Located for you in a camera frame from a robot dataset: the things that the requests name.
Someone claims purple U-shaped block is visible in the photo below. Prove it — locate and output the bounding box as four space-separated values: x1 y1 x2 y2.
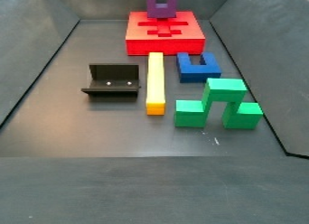
146 0 178 18

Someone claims red puzzle board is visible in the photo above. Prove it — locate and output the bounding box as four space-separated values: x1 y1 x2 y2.
126 11 206 56

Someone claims long yellow block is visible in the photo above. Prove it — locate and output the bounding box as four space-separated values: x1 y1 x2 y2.
146 52 166 116

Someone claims blue U-shaped block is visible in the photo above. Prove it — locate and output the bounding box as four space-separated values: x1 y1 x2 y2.
177 51 222 83

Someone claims green stepped block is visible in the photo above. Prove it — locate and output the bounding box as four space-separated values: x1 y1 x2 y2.
174 79 264 130

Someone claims black angled bracket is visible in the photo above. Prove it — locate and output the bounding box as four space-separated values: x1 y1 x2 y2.
80 63 140 95

